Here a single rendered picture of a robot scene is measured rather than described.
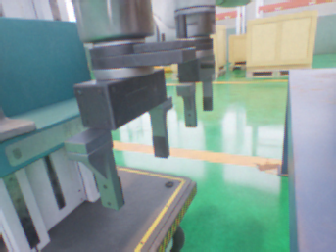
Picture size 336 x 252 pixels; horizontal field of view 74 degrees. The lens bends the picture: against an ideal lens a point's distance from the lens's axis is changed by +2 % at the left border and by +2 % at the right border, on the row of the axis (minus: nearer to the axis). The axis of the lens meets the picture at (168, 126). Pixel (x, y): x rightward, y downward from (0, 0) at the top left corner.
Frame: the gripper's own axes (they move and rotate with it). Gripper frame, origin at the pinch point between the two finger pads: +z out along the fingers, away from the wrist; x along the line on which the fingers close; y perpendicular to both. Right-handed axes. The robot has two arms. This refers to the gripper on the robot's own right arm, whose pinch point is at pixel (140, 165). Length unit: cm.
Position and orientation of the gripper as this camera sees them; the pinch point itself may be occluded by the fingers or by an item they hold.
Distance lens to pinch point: 33.8
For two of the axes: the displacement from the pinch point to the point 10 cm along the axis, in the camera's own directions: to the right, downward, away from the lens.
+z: 1.0, 9.4, 3.4
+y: -8.9, -0.6, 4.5
